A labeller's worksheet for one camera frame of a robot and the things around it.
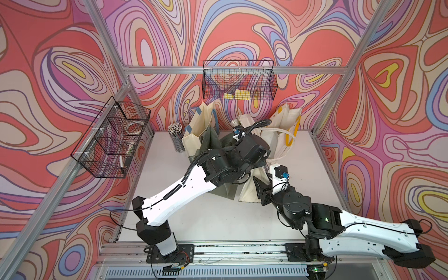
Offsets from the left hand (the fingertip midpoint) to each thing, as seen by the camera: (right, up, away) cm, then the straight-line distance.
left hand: (264, 154), depth 61 cm
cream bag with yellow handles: (+14, +10, +27) cm, 32 cm away
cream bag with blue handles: (-26, +22, +47) cm, 58 cm away
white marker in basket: (-58, -5, +11) cm, 59 cm away
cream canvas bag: (-5, -15, +5) cm, 17 cm away
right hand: (-2, -10, +2) cm, 10 cm away
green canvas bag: (-22, +6, +28) cm, 36 cm away
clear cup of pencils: (-41, +11, +35) cm, 55 cm away
